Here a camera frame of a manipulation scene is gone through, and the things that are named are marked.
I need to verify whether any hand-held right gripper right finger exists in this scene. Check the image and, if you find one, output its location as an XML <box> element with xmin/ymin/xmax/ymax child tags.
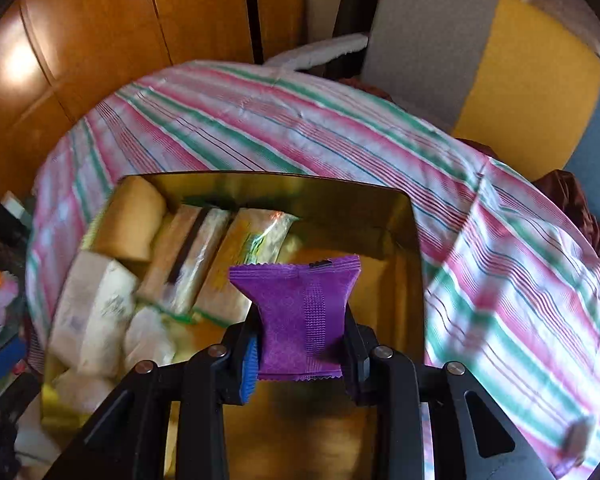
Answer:
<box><xmin>342</xmin><ymin>305</ymin><xmax>556</xmax><ymax>480</ymax></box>

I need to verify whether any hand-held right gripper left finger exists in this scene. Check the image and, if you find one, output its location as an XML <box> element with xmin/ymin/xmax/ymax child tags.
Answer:
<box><xmin>44</xmin><ymin>322</ymin><xmax>261</xmax><ymax>480</ymax></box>

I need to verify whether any purple packet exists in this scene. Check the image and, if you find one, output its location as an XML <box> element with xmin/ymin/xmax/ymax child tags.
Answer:
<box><xmin>228</xmin><ymin>255</ymin><xmax>361</xmax><ymax>382</ymax></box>

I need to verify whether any gold box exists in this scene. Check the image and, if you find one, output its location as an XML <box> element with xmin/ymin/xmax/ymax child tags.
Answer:
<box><xmin>40</xmin><ymin>172</ymin><xmax>426</xmax><ymax>480</ymax></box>

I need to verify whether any clear plastic bag bundle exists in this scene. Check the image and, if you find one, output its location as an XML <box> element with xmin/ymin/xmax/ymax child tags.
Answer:
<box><xmin>125</xmin><ymin>305</ymin><xmax>178</xmax><ymax>366</ymax></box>

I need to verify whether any yellow green snack packet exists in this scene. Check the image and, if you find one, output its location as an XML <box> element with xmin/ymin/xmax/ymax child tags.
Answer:
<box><xmin>195</xmin><ymin>210</ymin><xmax>301</xmax><ymax>321</ymax></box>

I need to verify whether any yellow snack packet black stripe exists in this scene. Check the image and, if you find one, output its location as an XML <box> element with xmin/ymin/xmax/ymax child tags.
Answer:
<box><xmin>137</xmin><ymin>205</ymin><xmax>231</xmax><ymax>316</ymax></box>

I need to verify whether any white tissue pack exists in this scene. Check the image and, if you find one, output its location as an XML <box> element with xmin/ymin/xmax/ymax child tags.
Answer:
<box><xmin>47</xmin><ymin>250</ymin><xmax>138</xmax><ymax>381</ymax></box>

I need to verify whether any tan snack packet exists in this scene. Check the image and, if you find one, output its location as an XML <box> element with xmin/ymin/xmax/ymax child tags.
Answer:
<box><xmin>92</xmin><ymin>180</ymin><xmax>168</xmax><ymax>263</ymax></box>

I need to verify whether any striped tablecloth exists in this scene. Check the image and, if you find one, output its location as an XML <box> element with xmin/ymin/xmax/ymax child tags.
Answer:
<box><xmin>25</xmin><ymin>60</ymin><xmax>600</xmax><ymax>480</ymax></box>

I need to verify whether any colourful clutter pile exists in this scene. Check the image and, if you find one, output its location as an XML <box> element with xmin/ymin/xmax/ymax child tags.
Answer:
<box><xmin>0</xmin><ymin>195</ymin><xmax>36</xmax><ymax>461</ymax></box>

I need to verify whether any white fleece cloth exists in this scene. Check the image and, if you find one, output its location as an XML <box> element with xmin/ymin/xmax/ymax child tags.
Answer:
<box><xmin>265</xmin><ymin>32</ymin><xmax>371</xmax><ymax>68</ymax></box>

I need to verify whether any grey yellow blue chair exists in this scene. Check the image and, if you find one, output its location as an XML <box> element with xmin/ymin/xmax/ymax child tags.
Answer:
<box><xmin>332</xmin><ymin>0</ymin><xmax>600</xmax><ymax>186</ymax></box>

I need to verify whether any wooden wardrobe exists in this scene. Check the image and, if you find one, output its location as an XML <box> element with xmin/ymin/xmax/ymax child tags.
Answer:
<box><xmin>0</xmin><ymin>0</ymin><xmax>308</xmax><ymax>201</ymax></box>

